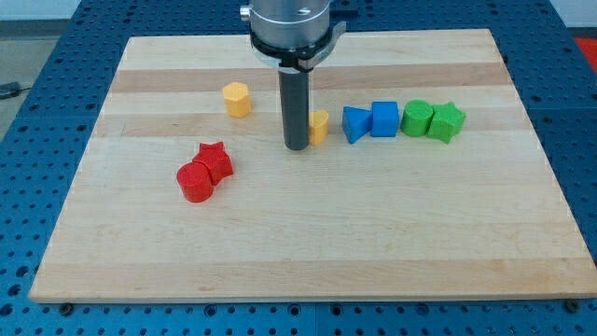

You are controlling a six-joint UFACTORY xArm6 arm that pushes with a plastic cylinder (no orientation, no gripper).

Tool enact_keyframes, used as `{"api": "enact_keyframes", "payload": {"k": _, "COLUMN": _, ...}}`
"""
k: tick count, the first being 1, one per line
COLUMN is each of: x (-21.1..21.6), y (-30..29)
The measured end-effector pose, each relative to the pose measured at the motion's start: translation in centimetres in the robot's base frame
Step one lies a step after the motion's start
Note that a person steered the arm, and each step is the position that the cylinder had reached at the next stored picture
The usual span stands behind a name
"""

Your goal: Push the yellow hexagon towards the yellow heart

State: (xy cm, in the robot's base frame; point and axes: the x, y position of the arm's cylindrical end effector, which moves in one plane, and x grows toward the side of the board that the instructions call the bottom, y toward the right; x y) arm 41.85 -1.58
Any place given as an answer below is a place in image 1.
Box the green cylinder block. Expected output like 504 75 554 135
401 100 434 137

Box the blue triangle block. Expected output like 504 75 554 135
341 106 373 144

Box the light wooden board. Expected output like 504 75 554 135
30 29 596 303

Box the red cylinder block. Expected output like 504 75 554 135
176 162 214 203

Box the yellow hexagon block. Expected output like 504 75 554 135
222 82 252 118

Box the red star block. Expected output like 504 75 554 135
192 142 234 186

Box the green star block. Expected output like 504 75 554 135
427 102 466 144

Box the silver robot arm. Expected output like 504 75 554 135
239 0 346 150

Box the yellow heart block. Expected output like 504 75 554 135
309 110 329 146

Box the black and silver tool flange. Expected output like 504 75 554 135
250 21 347 75

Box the black cable on floor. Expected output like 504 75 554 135
0 81 32 100

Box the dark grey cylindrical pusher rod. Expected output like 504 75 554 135
279 72 310 150

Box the blue cube block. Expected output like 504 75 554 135
370 102 399 137

